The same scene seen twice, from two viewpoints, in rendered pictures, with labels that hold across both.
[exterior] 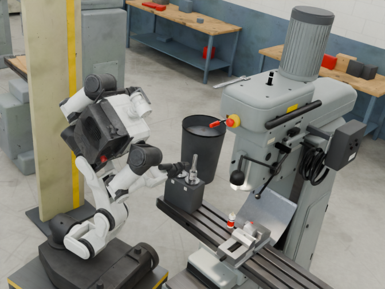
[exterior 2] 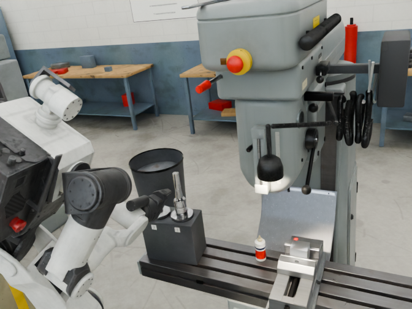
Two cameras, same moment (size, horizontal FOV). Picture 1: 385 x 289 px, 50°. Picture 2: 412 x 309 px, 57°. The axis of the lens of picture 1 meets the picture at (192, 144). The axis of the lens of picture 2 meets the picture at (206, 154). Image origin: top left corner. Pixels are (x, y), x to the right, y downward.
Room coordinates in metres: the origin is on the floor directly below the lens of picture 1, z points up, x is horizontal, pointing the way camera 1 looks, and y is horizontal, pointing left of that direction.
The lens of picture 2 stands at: (0.81, 0.13, 1.93)
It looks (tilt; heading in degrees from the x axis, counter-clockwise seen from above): 24 degrees down; 348
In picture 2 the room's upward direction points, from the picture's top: 7 degrees counter-clockwise
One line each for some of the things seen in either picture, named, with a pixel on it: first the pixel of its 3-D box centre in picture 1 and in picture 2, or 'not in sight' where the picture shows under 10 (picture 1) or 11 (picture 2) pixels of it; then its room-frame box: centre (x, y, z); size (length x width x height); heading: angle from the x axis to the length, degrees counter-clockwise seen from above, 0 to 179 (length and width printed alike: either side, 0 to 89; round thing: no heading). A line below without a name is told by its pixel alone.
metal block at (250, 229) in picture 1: (250, 230); (300, 252); (1.80, -0.38, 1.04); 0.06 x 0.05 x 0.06; 51
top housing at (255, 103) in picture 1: (267, 98); (268, 26); (1.86, -0.33, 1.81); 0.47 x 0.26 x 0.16; 139
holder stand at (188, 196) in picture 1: (184, 189); (173, 233); (2.11, 0.01, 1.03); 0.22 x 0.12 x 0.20; 56
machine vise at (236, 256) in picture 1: (244, 240); (298, 270); (1.78, -0.36, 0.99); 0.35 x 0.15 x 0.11; 141
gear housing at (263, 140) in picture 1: (265, 121); (273, 68); (1.88, -0.35, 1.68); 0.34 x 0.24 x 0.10; 139
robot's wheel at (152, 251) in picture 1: (145, 256); not in sight; (2.03, 0.21, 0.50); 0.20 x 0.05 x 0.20; 62
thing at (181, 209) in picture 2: (192, 176); (181, 206); (2.08, -0.03, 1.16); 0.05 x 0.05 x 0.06
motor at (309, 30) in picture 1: (305, 43); not in sight; (2.04, -0.48, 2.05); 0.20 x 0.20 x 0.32
